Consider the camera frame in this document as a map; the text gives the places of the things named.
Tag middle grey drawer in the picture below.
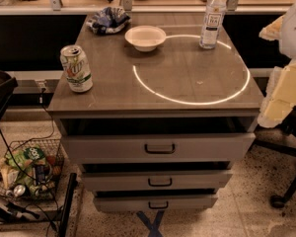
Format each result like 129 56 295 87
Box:
82 170 232 192

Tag grey drawer cabinet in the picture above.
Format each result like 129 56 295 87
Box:
48 13 262 198

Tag green snack bag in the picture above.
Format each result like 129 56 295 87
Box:
5 145 46 186

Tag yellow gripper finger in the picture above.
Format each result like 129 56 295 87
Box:
259 16 283 40
258 60 296 128

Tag white bowl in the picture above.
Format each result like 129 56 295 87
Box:
124 26 166 52

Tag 7up soda can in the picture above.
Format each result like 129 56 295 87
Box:
60 44 93 93

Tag bottom grey drawer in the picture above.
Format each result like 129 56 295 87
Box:
94 195 217 212

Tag wire basket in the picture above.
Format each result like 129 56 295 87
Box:
0 139 64 200

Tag top grey drawer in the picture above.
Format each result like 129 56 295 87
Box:
61 133 255 164

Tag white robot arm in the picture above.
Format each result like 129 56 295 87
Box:
258 2 296 128

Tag black cable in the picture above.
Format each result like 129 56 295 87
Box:
0 87 62 234

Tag black stand leg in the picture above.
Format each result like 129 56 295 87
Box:
57 173 78 237

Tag clear plastic water bottle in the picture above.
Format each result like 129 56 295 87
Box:
199 0 226 49

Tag blue tape cross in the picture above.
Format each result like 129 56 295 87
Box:
136 210 164 237

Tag grey drawer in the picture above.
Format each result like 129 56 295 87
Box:
94 195 217 212
82 170 232 192
61 133 255 164

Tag black office chair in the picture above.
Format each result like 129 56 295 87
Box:
254 107 296 208

